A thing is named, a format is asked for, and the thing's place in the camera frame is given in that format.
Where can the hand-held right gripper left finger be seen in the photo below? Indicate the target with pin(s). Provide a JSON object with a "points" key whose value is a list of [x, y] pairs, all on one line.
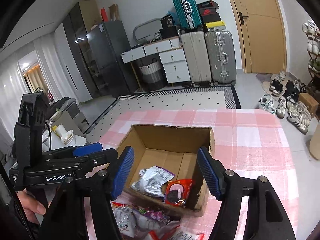
{"points": [[122, 173]]}

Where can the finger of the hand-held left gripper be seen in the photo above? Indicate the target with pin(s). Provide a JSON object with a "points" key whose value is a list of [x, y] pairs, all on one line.
{"points": [[87, 149], [100, 158]]}

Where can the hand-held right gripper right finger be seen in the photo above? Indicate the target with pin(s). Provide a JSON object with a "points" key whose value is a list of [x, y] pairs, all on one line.
{"points": [[209, 176]]}

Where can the person's left hand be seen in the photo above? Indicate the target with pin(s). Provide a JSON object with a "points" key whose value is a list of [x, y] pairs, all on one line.
{"points": [[32, 207]]}

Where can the white side table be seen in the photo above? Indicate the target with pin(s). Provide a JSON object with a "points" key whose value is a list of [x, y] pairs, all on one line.
{"points": [[72, 141]]}

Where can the silver purple snack packet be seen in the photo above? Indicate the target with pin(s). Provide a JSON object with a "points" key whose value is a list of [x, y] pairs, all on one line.
{"points": [[152, 180]]}

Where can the white cup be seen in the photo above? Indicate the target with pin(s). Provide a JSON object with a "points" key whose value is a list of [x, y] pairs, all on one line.
{"points": [[60, 130]]}

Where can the red cookie snack packet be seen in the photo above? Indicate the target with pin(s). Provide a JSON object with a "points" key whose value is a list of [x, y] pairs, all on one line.
{"points": [[177, 192]]}

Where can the grey armchair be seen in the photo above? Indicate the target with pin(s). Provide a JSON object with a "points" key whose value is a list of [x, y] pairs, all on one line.
{"points": [[67, 107]]}

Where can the pink checkered tablecloth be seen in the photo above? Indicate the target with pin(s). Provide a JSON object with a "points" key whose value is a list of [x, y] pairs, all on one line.
{"points": [[250, 142]]}

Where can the white curtain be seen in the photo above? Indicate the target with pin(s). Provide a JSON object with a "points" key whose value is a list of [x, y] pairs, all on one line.
{"points": [[15, 80]]}

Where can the cream dotted rug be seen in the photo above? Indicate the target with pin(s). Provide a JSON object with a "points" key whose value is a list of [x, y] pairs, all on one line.
{"points": [[175, 100]]}

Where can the dark grey refrigerator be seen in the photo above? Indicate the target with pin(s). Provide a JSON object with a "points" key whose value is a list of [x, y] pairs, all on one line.
{"points": [[110, 55]]}

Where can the grey white laundry basket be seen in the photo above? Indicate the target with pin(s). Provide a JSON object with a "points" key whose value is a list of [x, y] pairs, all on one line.
{"points": [[152, 75]]}

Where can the dark glass wardrobe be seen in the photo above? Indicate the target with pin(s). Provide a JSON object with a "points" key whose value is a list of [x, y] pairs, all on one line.
{"points": [[75, 42]]}

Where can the cluster of sneakers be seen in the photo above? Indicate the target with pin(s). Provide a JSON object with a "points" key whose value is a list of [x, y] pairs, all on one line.
{"points": [[292, 105]]}

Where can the grey beige doormat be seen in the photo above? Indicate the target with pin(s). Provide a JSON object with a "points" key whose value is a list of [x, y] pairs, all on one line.
{"points": [[264, 80]]}

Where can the beige round board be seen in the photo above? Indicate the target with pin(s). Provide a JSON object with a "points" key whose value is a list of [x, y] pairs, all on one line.
{"points": [[315, 143]]}

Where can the white drawer dresser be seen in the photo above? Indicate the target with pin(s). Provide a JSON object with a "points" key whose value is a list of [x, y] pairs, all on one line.
{"points": [[175, 65]]}

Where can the beige suitcase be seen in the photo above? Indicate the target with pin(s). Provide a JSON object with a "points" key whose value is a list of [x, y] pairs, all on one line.
{"points": [[196, 57]]}

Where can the silver suitcase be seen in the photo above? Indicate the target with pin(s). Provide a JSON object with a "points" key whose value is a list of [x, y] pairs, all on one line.
{"points": [[220, 55]]}

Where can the small brown cardboard box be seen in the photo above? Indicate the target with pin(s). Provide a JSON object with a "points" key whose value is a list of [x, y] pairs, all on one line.
{"points": [[308, 102]]}

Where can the grey arched mirror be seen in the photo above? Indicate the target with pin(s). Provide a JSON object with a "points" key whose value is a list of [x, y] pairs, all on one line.
{"points": [[145, 30]]}

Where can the flat cardboard sheet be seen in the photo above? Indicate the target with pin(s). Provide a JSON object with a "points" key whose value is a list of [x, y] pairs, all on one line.
{"points": [[90, 12]]}

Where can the small upright cardboard box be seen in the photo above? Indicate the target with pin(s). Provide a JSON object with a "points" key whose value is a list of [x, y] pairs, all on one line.
{"points": [[113, 11]]}

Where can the black storage box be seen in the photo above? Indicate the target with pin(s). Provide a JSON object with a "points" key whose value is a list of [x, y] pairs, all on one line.
{"points": [[168, 33]]}

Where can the tan wooden door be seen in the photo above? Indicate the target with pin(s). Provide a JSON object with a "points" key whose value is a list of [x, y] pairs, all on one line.
{"points": [[262, 42]]}

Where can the wooden shoe rack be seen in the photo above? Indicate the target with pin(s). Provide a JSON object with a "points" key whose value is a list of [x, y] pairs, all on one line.
{"points": [[315, 77]]}

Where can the yellow black box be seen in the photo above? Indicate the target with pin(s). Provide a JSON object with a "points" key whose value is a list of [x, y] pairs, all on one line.
{"points": [[215, 26]]}

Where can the black round gift box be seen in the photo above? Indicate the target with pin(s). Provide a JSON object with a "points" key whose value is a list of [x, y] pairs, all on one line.
{"points": [[168, 21]]}

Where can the plain black shoe box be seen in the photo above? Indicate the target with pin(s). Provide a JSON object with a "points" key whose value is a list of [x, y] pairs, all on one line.
{"points": [[211, 18]]}

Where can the blue bag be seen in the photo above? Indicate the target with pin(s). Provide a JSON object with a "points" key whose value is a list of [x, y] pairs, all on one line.
{"points": [[173, 15]]}

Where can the red black shoe box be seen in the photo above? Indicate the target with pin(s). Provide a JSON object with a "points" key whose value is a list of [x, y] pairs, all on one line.
{"points": [[208, 12]]}

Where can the rows of assorted shoes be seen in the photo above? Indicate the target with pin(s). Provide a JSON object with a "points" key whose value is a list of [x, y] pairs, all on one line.
{"points": [[311, 45]]}

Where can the black flat shoe box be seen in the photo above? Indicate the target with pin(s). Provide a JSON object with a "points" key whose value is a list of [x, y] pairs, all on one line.
{"points": [[207, 4]]}

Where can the teal suitcase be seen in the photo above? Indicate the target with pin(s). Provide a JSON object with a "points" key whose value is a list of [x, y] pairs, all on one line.
{"points": [[182, 5]]}

